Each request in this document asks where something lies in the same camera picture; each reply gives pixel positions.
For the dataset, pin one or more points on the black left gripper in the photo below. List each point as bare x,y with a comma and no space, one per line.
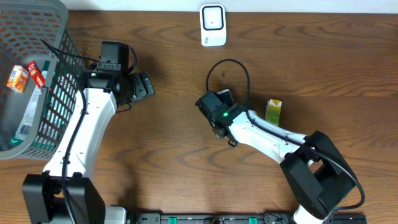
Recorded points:
145,87

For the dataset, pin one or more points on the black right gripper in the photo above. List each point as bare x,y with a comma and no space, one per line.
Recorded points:
213,123

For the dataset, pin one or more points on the green tea carton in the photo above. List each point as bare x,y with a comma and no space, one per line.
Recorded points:
273,110

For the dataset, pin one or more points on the red sachet stick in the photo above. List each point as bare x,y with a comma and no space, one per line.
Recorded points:
36,74

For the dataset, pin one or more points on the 3M gloves package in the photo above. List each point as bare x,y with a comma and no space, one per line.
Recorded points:
26,123

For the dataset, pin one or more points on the small orange box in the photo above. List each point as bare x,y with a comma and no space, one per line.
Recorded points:
18,79

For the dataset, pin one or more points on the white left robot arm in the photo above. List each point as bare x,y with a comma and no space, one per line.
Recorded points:
64,192

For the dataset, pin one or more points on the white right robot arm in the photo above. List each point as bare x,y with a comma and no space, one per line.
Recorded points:
316,172

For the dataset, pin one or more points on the white barcode scanner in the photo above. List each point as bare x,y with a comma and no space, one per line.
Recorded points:
213,25

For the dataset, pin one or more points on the grey plastic basket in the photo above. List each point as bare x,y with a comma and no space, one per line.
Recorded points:
33,122

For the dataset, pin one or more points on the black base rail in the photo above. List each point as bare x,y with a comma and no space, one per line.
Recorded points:
156,218

